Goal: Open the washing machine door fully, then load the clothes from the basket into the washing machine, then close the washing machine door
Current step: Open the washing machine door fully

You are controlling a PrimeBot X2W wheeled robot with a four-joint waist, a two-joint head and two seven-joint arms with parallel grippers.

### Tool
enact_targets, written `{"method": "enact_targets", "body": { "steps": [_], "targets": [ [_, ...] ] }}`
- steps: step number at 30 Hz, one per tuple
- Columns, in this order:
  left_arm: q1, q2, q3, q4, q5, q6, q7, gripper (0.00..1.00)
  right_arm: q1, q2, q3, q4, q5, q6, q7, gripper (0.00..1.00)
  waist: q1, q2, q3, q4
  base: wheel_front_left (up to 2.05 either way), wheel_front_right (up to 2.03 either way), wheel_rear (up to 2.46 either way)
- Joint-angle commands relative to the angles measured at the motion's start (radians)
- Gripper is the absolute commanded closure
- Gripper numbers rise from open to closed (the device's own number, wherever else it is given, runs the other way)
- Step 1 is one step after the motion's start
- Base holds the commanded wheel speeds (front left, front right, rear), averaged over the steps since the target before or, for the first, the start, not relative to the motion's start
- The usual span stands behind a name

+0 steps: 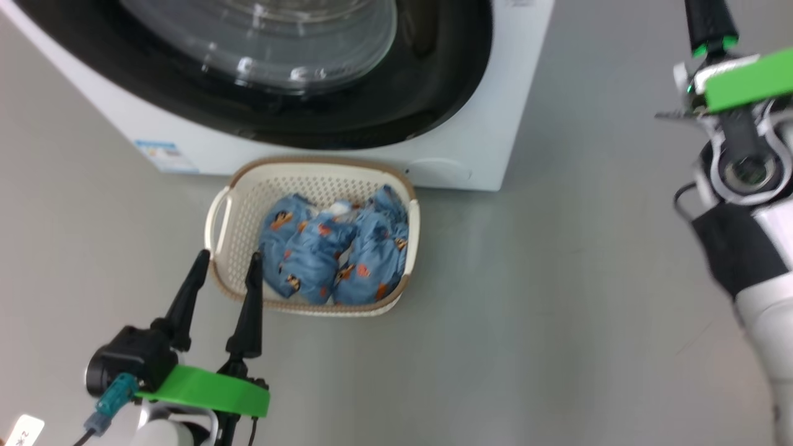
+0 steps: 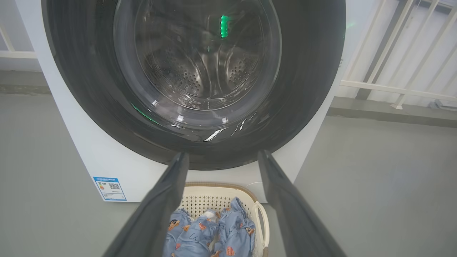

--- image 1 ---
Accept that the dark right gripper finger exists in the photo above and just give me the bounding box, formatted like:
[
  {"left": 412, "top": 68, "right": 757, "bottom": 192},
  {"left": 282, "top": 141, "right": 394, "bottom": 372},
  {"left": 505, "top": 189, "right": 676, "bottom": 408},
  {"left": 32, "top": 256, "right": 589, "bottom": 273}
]
[{"left": 685, "top": 0, "right": 739, "bottom": 59}]

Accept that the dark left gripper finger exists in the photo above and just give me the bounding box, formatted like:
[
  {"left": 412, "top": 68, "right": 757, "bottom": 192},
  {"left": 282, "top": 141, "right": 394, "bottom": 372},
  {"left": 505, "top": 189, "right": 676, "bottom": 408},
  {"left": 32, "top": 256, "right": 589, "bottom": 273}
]
[
  {"left": 152, "top": 250, "right": 211, "bottom": 352},
  {"left": 226, "top": 251, "right": 264, "bottom": 361}
]

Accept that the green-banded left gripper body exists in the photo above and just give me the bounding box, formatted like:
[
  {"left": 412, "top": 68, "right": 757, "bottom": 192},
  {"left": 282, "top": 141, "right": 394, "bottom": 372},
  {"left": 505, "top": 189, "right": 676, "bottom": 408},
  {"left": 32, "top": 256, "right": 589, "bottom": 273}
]
[{"left": 138, "top": 361, "right": 271, "bottom": 418}]

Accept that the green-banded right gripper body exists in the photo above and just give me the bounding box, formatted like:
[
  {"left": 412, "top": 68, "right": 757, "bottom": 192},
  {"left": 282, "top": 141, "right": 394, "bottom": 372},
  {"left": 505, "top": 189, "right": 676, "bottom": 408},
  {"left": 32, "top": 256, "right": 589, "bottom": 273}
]
[{"left": 655, "top": 48, "right": 793, "bottom": 118}]

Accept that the blue cartoon print garment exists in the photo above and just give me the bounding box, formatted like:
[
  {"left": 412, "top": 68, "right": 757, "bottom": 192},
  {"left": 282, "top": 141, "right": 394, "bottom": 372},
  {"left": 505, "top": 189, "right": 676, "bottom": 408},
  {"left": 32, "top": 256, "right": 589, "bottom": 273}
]
[
  {"left": 258, "top": 193, "right": 320, "bottom": 267},
  {"left": 333, "top": 185, "right": 411, "bottom": 305},
  {"left": 276, "top": 214, "right": 359, "bottom": 305}
]

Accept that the black glass washing machine door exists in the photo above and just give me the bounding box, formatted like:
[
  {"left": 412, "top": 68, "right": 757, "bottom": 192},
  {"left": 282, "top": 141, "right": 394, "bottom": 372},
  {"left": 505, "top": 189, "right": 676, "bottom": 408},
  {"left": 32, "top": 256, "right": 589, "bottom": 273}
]
[{"left": 12, "top": 0, "right": 494, "bottom": 151}]

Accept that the cream perforated laundry basket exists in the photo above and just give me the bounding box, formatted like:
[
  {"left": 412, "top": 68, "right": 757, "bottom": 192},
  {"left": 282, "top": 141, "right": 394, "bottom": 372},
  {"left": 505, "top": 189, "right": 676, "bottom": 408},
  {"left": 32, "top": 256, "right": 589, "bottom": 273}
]
[{"left": 204, "top": 156, "right": 421, "bottom": 318}]

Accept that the white front-load washing machine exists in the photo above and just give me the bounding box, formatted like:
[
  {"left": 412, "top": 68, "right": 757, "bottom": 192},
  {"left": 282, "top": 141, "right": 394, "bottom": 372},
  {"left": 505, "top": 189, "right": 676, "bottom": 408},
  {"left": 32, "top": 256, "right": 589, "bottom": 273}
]
[{"left": 0, "top": 0, "right": 555, "bottom": 191}]

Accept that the blue energy label sticker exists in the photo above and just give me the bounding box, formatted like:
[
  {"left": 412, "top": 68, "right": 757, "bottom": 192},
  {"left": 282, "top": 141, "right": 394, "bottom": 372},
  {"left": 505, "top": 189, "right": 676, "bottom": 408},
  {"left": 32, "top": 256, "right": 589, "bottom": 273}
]
[{"left": 134, "top": 140, "right": 200, "bottom": 175}]

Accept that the white paper tag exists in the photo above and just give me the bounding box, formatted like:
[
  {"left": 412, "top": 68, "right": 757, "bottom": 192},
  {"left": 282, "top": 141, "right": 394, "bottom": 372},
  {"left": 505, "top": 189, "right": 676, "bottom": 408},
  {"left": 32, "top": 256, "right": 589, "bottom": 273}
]
[{"left": 0, "top": 414, "right": 45, "bottom": 446}]

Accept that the teal plug left camera cable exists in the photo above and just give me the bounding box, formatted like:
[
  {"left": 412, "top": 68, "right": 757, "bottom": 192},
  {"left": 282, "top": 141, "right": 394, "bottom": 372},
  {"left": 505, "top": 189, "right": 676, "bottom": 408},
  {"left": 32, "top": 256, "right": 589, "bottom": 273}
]
[{"left": 73, "top": 372, "right": 140, "bottom": 446}]

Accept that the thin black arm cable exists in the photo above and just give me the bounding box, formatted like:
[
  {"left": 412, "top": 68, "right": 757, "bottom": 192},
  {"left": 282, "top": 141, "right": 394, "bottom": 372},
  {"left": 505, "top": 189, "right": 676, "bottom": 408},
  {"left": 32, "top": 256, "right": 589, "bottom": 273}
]
[{"left": 674, "top": 183, "right": 704, "bottom": 224}]

